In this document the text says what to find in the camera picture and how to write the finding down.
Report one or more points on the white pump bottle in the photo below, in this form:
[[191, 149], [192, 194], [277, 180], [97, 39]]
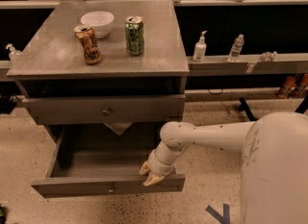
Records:
[[200, 48]]

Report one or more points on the white cloth in drawer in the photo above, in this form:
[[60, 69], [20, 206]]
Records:
[[118, 127]]

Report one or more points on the green soda can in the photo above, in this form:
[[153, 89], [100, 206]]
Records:
[[134, 35]]

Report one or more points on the grey drawer cabinet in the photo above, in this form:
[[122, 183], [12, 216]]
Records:
[[104, 61]]

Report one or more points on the grey top drawer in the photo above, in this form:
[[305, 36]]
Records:
[[111, 109]]

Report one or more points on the white bowl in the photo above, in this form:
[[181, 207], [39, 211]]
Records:
[[101, 22]]

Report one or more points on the orange bottle under shelf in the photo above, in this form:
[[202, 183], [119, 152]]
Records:
[[286, 87]]

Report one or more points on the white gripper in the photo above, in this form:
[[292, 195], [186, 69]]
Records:
[[159, 165]]

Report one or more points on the clear pump bottle left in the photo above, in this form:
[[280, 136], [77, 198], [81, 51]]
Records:
[[13, 53]]

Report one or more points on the crushed gold can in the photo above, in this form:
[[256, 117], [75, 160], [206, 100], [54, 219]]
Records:
[[86, 35]]

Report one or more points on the black wheeled stand base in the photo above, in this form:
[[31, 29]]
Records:
[[243, 107]]

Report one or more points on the crumpled clear plastic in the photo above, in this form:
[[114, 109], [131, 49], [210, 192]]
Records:
[[269, 56]]

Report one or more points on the grey drawer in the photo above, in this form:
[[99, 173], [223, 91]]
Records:
[[111, 109], [91, 159]]

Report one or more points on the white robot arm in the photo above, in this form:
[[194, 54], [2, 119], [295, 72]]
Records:
[[274, 164]]

